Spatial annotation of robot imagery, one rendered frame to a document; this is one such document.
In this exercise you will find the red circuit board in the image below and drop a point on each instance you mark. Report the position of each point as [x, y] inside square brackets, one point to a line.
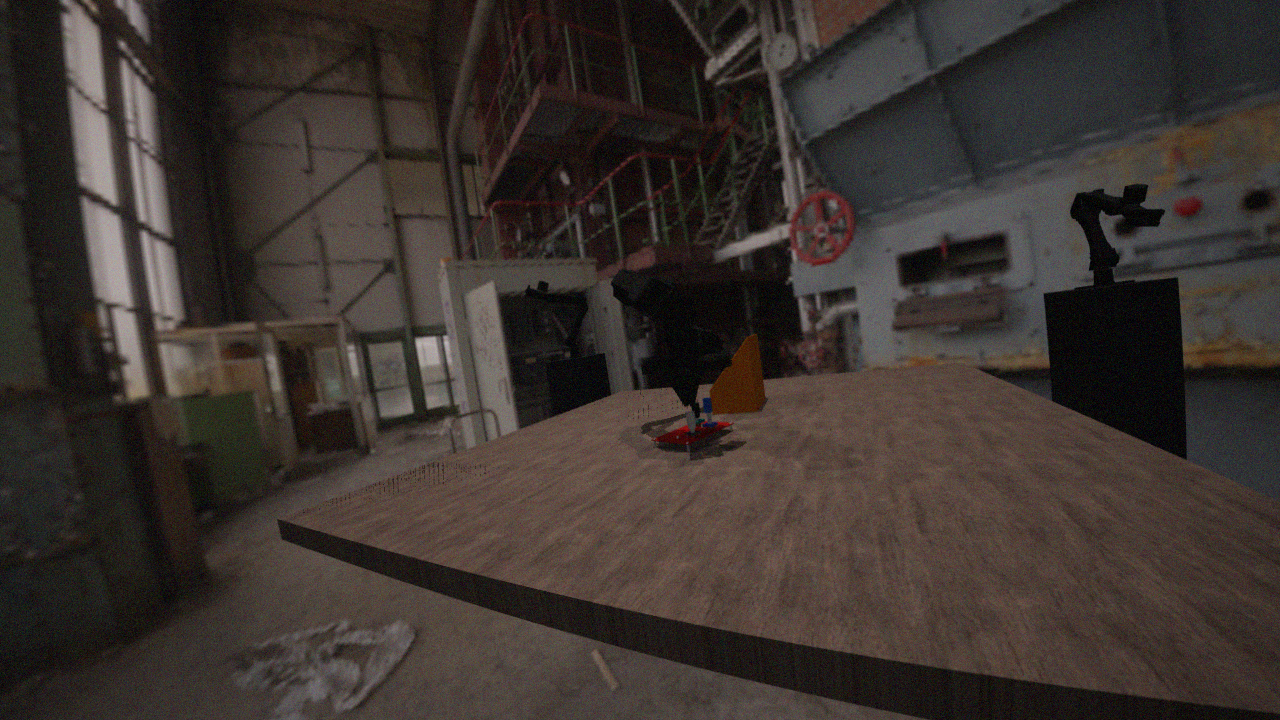
[696, 429]

